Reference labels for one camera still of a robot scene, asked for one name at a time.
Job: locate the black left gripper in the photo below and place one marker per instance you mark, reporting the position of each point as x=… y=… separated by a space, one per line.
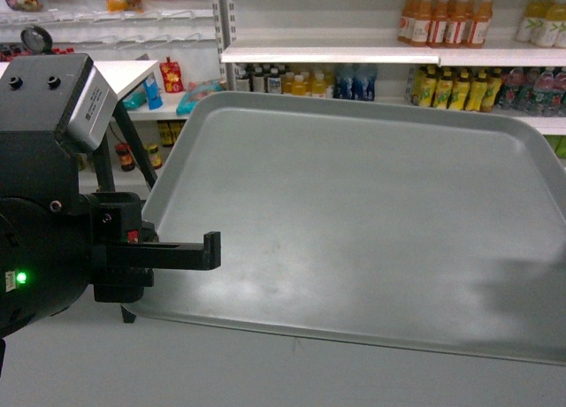
x=125 y=250

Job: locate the grey silver rectangular tray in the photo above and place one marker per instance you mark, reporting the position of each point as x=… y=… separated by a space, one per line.
x=379 y=224

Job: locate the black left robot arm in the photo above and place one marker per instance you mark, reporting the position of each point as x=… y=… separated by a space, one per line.
x=63 y=226

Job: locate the red spouted pouch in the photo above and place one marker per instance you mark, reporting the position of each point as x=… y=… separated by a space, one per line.
x=171 y=75

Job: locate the round black barcode scanner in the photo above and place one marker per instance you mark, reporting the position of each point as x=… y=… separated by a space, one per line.
x=37 y=40

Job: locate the white store shelf unit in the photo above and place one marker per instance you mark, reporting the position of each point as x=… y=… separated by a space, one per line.
x=211 y=38

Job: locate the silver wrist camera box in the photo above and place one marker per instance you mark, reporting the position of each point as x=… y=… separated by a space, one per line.
x=92 y=113

